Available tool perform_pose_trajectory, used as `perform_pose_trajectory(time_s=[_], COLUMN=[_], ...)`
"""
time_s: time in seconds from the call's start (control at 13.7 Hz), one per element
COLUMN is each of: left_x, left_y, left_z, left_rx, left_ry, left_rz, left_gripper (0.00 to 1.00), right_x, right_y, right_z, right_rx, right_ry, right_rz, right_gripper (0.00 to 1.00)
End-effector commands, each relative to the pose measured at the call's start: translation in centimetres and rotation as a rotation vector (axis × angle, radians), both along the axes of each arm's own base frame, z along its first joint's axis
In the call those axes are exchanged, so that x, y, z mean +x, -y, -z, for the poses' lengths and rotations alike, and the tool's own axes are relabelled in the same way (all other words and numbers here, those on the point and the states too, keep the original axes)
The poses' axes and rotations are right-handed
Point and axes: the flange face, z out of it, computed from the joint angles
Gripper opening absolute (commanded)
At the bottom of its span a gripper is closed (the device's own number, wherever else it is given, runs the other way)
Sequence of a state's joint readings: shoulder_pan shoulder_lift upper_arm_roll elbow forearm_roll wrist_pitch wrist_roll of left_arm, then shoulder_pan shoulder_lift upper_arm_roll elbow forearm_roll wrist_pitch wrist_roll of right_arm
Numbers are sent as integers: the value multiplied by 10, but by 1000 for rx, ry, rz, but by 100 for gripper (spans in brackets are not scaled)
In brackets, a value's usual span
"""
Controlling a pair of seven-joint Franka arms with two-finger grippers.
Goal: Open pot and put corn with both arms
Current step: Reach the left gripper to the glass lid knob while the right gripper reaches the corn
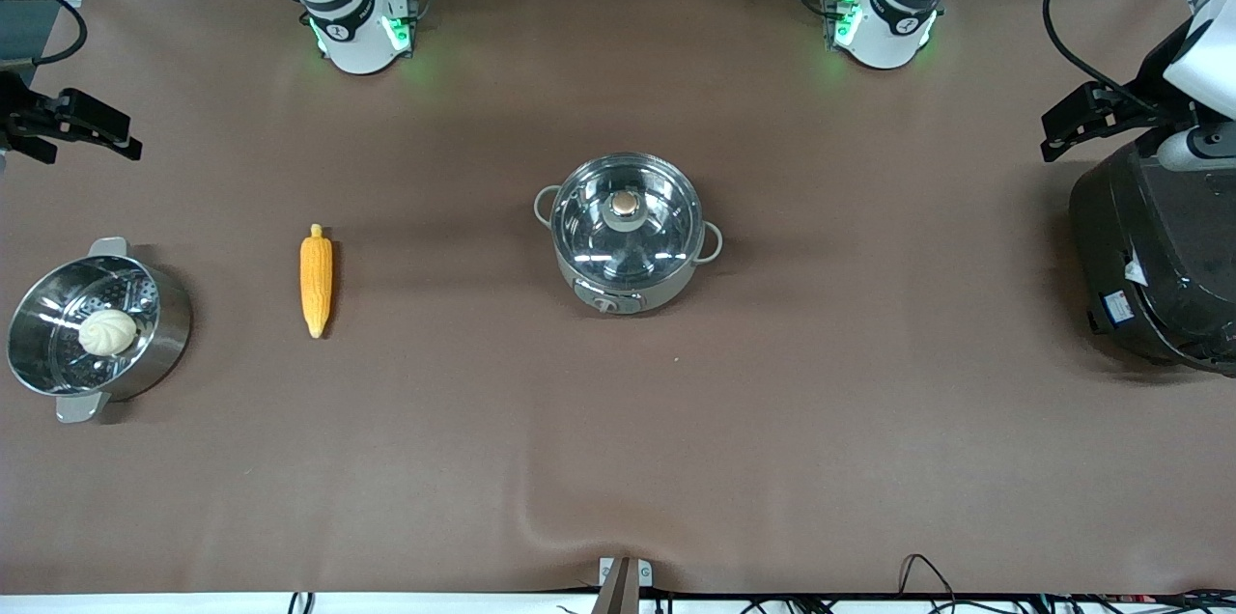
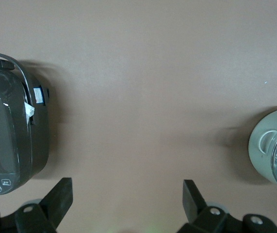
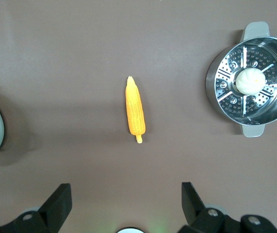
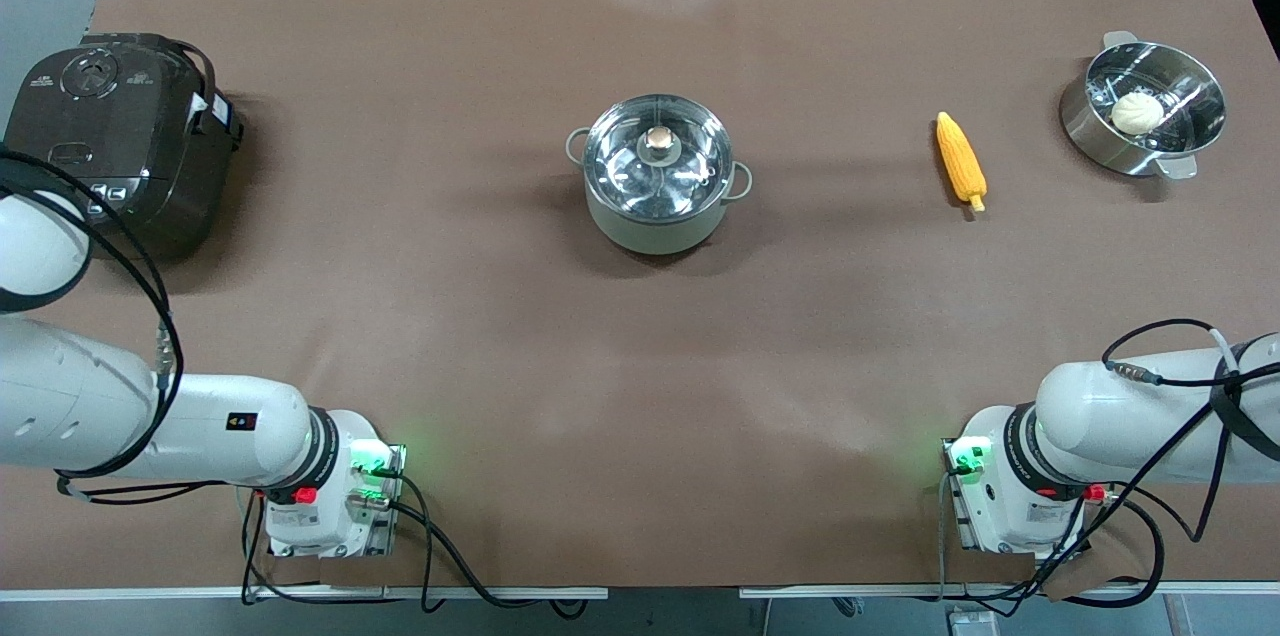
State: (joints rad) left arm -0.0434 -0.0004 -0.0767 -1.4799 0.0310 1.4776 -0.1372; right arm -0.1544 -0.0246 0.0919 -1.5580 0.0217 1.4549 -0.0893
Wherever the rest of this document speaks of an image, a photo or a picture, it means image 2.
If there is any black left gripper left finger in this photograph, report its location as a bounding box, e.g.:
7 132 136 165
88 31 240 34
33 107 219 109
1 178 74 233

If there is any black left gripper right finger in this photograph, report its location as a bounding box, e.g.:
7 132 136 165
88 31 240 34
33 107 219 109
178 179 244 233

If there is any grey electric cooking pot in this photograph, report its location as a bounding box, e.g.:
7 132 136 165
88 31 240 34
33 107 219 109
248 106 277 197

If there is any black rice cooker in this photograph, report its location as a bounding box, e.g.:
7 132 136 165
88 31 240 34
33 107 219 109
0 50 50 196

